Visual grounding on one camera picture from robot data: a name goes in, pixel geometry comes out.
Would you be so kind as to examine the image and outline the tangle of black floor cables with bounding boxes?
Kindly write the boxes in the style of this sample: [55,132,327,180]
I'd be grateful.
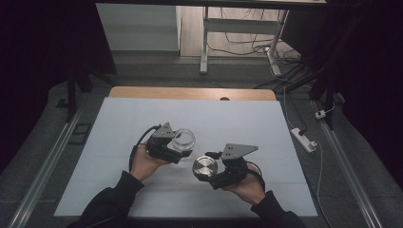
[207,8,303,66]

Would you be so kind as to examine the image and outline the person's right hand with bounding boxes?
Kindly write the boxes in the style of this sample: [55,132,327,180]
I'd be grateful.
[221,162,267,206]

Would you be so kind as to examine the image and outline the person's left hand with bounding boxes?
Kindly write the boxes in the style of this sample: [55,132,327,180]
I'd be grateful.
[130,142,170,182]

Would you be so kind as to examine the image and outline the white power strip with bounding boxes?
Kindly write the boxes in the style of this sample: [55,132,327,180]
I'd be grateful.
[290,126,318,154]

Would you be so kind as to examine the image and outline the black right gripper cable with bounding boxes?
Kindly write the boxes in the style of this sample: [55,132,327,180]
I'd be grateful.
[246,161,267,192]

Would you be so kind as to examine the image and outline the black floor bracket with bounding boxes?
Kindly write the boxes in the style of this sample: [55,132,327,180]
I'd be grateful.
[67,123,93,146]

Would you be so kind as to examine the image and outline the black metal stand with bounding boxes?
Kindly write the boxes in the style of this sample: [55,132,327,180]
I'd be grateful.
[308,67,337,131]
[64,66,79,124]

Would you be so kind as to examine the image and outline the white table mat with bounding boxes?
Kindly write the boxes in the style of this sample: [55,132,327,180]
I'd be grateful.
[53,97,318,219]

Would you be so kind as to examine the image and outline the thin white cable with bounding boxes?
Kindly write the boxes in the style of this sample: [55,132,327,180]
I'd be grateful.
[282,85,335,228]

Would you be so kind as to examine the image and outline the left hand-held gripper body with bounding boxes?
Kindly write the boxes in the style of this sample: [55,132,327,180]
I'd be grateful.
[145,122,183,164]

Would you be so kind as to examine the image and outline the clear glass jar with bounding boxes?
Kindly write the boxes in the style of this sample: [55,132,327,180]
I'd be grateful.
[171,127,197,154]

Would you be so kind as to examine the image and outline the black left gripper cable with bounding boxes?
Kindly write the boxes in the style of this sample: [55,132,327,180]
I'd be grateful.
[128,123,163,173]

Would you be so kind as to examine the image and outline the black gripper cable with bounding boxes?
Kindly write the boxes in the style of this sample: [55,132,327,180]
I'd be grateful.
[246,161,267,192]
[128,123,163,173]

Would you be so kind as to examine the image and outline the black curtain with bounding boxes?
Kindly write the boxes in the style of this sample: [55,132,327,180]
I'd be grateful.
[0,0,118,174]
[279,0,403,181]

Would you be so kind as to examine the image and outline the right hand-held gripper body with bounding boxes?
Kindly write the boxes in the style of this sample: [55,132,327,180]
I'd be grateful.
[208,142,259,191]

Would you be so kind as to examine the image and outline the white desk frame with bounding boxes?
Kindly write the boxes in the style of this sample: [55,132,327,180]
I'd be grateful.
[199,6,290,78]

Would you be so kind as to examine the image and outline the wooden table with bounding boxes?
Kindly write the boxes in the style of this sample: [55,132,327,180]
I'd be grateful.
[107,85,278,102]

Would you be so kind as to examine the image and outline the aluminium floor rail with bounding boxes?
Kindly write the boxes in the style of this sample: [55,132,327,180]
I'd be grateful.
[7,103,88,228]
[311,100,385,228]

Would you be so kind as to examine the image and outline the round metal lid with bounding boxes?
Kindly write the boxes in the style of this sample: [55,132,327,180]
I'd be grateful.
[191,155,220,179]

